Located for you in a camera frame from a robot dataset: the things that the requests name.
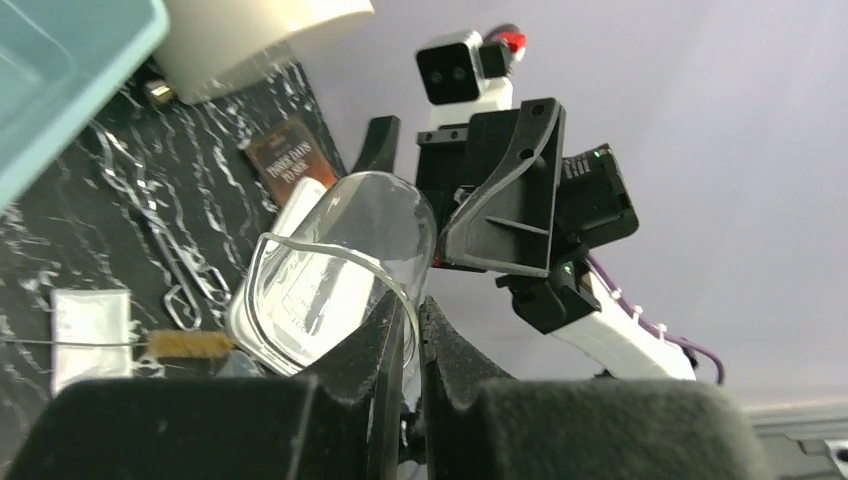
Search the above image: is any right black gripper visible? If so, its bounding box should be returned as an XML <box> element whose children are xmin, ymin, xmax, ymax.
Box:
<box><xmin>351</xmin><ymin>98</ymin><xmax>639</xmax><ymax>334</ymax></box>

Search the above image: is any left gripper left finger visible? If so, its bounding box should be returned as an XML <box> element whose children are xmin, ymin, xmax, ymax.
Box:
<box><xmin>8</xmin><ymin>293</ymin><xmax>405</xmax><ymax>479</ymax></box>

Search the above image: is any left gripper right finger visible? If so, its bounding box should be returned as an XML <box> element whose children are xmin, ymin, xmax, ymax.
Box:
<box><xmin>419</xmin><ymin>298</ymin><xmax>773</xmax><ymax>479</ymax></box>

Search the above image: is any clear glass beaker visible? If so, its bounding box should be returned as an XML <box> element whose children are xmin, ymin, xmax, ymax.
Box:
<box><xmin>225</xmin><ymin>171</ymin><xmax>436</xmax><ymax>378</ymax></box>

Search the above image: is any dark book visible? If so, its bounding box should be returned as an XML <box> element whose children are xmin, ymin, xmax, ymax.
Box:
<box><xmin>243</xmin><ymin>116</ymin><xmax>339</xmax><ymax>208</ymax></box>

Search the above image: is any test tube brush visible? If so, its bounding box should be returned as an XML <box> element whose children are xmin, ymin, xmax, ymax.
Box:
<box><xmin>1</xmin><ymin>330</ymin><xmax>236</xmax><ymax>359</ymax></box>

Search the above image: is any clear plastic packet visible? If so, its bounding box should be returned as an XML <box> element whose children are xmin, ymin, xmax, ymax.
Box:
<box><xmin>50</xmin><ymin>289</ymin><xmax>133</xmax><ymax>396</ymax></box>

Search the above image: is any cream cylindrical container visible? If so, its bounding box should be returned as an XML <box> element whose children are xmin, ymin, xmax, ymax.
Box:
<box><xmin>153</xmin><ymin>0</ymin><xmax>375</xmax><ymax>104</ymax></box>

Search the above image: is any metal test tube clamp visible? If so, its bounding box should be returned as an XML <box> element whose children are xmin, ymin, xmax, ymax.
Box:
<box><xmin>90</xmin><ymin>121</ymin><xmax>231</xmax><ymax>331</ymax></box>

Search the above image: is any teal plastic bin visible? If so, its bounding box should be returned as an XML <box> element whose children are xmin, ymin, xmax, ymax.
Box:
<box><xmin>1</xmin><ymin>0</ymin><xmax>170</xmax><ymax>207</ymax></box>

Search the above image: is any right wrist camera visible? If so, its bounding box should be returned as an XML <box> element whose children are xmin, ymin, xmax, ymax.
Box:
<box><xmin>415</xmin><ymin>23</ymin><xmax>527</xmax><ymax>130</ymax></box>

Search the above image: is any aluminium frame rail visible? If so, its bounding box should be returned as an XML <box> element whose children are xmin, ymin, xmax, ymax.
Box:
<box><xmin>745</xmin><ymin>398</ymin><xmax>847</xmax><ymax>480</ymax></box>

